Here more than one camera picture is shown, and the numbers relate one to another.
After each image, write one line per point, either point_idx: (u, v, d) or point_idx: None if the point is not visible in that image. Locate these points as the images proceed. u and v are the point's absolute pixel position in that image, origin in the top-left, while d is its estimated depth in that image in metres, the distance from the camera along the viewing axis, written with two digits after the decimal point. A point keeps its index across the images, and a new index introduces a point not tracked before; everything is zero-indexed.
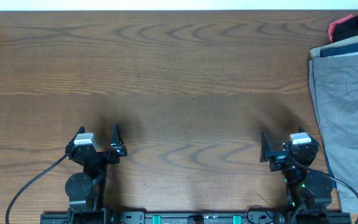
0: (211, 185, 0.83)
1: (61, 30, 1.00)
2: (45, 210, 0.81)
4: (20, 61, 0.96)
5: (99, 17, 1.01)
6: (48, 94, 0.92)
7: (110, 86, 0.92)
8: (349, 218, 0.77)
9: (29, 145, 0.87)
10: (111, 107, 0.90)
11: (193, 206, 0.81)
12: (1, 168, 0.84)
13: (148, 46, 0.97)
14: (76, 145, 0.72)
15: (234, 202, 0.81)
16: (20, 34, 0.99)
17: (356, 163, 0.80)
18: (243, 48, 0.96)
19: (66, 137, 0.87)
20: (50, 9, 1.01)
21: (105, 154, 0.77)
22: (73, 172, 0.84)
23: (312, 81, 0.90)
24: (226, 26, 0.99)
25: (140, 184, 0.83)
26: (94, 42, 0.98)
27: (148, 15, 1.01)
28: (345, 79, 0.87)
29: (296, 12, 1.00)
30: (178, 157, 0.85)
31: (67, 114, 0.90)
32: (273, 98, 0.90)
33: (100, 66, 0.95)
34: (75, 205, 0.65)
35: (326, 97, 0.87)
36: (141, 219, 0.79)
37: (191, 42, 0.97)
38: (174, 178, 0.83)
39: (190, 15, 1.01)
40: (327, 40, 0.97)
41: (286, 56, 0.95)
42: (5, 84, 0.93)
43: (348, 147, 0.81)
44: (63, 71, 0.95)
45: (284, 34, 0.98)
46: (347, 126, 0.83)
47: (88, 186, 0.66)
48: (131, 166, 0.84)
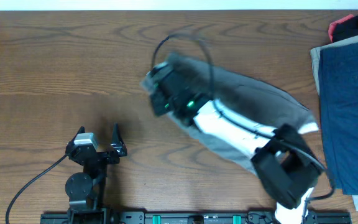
0: (211, 185, 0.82)
1: (61, 30, 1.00)
2: (45, 210, 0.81)
4: (21, 61, 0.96)
5: (99, 17, 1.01)
6: (48, 94, 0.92)
7: (110, 86, 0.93)
8: (349, 218, 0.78)
9: (29, 145, 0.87)
10: (111, 107, 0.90)
11: (192, 206, 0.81)
12: (0, 168, 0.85)
13: (148, 46, 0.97)
14: (76, 145, 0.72)
15: (234, 202, 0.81)
16: (21, 34, 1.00)
17: (339, 154, 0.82)
18: (243, 49, 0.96)
19: (66, 136, 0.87)
20: (50, 9, 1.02)
21: (104, 153, 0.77)
22: (73, 172, 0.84)
23: (317, 78, 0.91)
24: (225, 27, 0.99)
25: (140, 184, 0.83)
26: (94, 42, 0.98)
27: (148, 15, 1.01)
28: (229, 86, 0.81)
29: (296, 12, 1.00)
30: (178, 157, 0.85)
31: (66, 114, 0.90)
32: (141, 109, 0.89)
33: (100, 66, 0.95)
34: (74, 205, 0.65)
35: (332, 98, 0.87)
36: (141, 219, 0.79)
37: (191, 42, 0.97)
38: (174, 178, 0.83)
39: (190, 15, 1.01)
40: (327, 40, 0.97)
41: (286, 56, 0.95)
42: (5, 84, 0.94)
43: (352, 149, 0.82)
44: (63, 71, 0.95)
45: (284, 34, 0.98)
46: (353, 132, 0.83)
47: (89, 185, 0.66)
48: (131, 166, 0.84)
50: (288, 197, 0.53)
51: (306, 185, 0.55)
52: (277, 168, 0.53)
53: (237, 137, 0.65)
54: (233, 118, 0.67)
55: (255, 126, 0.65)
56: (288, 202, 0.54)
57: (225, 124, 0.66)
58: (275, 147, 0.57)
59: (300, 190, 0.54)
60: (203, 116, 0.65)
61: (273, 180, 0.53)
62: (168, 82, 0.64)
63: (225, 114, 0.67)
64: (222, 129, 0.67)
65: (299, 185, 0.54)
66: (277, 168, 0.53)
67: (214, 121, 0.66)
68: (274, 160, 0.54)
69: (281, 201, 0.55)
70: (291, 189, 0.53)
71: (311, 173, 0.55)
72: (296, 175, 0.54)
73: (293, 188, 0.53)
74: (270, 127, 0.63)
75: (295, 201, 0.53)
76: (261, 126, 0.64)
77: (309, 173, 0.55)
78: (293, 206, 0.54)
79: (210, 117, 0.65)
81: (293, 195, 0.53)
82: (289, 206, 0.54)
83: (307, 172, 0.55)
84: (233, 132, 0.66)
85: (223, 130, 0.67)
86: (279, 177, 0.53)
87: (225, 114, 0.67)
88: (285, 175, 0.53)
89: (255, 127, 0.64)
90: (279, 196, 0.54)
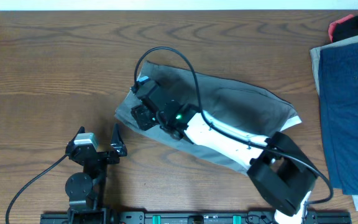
0: (210, 185, 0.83)
1: (61, 30, 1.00)
2: (45, 210, 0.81)
4: (21, 61, 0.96)
5: (99, 17, 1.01)
6: (48, 94, 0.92)
7: (110, 86, 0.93)
8: (348, 218, 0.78)
9: (29, 145, 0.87)
10: (111, 107, 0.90)
11: (192, 206, 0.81)
12: (1, 168, 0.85)
13: (148, 46, 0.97)
14: (76, 145, 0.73)
15: (234, 202, 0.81)
16: (21, 34, 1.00)
17: (339, 155, 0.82)
18: (243, 49, 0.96)
19: (66, 136, 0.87)
20: (50, 9, 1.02)
21: (104, 154, 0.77)
22: (73, 172, 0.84)
23: (317, 78, 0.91)
24: (225, 26, 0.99)
25: (140, 184, 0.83)
26: (94, 42, 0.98)
27: (148, 15, 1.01)
28: (211, 91, 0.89)
29: (296, 12, 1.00)
30: (178, 157, 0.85)
31: (66, 114, 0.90)
32: (126, 113, 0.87)
33: (100, 66, 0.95)
34: (74, 205, 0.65)
35: (332, 99, 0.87)
36: (141, 219, 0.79)
37: (191, 42, 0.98)
38: (174, 178, 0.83)
39: (189, 15, 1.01)
40: (327, 40, 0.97)
41: (286, 56, 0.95)
42: (5, 84, 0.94)
43: (352, 149, 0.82)
44: (63, 71, 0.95)
45: (284, 34, 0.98)
46: (353, 132, 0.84)
47: (89, 185, 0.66)
48: (131, 166, 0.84)
50: (288, 205, 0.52)
51: (304, 191, 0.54)
52: (273, 178, 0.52)
53: (233, 147, 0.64)
54: (224, 129, 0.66)
55: (247, 136, 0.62)
56: (289, 210, 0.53)
57: (216, 135, 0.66)
58: (270, 156, 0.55)
59: (300, 195, 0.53)
60: (193, 129, 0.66)
61: (271, 190, 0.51)
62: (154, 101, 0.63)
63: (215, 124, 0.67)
64: (214, 142, 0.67)
65: (298, 191, 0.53)
66: (273, 177, 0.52)
67: (206, 132, 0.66)
68: (270, 169, 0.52)
69: (282, 209, 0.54)
70: (289, 196, 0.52)
71: (309, 176, 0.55)
72: (292, 180, 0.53)
73: (291, 195, 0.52)
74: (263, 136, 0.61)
75: (295, 208, 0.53)
76: (253, 135, 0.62)
77: (307, 176, 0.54)
78: (294, 212, 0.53)
79: (200, 130, 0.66)
81: (292, 203, 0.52)
82: (289, 213, 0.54)
83: (304, 175, 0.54)
84: (229, 144, 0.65)
85: (215, 142, 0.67)
86: (276, 186, 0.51)
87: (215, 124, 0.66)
88: (282, 183, 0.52)
89: (246, 137, 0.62)
90: (279, 205, 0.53)
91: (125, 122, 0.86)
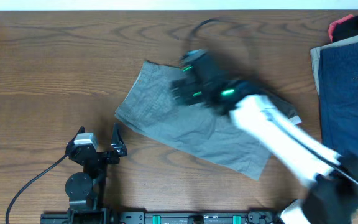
0: (210, 185, 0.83)
1: (61, 30, 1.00)
2: (45, 210, 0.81)
4: (21, 61, 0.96)
5: (99, 17, 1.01)
6: (48, 94, 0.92)
7: (110, 86, 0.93)
8: None
9: (29, 145, 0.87)
10: (111, 107, 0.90)
11: (193, 206, 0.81)
12: (1, 168, 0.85)
13: (148, 46, 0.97)
14: (76, 145, 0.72)
15: (235, 202, 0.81)
16: (22, 34, 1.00)
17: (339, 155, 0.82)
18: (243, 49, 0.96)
19: (66, 136, 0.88)
20: (50, 9, 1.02)
21: (104, 154, 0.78)
22: (73, 172, 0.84)
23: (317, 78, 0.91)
24: (225, 26, 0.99)
25: (140, 184, 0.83)
26: (94, 42, 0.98)
27: (148, 15, 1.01)
28: None
29: (296, 12, 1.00)
30: (178, 157, 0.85)
31: (67, 114, 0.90)
32: (127, 113, 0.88)
33: (100, 66, 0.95)
34: (74, 205, 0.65)
35: (332, 99, 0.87)
36: (141, 219, 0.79)
37: (191, 42, 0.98)
38: (174, 178, 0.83)
39: (189, 15, 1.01)
40: (327, 40, 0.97)
41: (286, 56, 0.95)
42: (5, 84, 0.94)
43: (352, 149, 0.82)
44: (63, 71, 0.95)
45: (283, 34, 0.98)
46: (353, 132, 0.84)
47: (89, 185, 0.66)
48: (131, 166, 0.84)
50: None
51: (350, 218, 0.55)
52: (334, 201, 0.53)
53: (288, 152, 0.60)
54: (284, 125, 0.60)
55: (314, 147, 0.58)
56: None
57: (274, 129, 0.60)
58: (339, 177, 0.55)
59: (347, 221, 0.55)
60: (247, 112, 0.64)
61: (329, 210, 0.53)
62: (201, 69, 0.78)
63: (276, 118, 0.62)
64: (264, 133, 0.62)
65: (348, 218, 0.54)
66: (334, 203, 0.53)
67: (262, 123, 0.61)
68: (332, 190, 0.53)
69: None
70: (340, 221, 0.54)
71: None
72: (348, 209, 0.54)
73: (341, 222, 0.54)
74: (331, 152, 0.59)
75: None
76: (322, 149, 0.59)
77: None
78: None
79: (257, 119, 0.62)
81: None
82: None
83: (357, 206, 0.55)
84: (281, 146, 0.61)
85: (265, 135, 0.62)
86: (332, 210, 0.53)
87: (275, 119, 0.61)
88: (340, 211, 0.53)
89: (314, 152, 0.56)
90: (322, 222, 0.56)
91: (126, 122, 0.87)
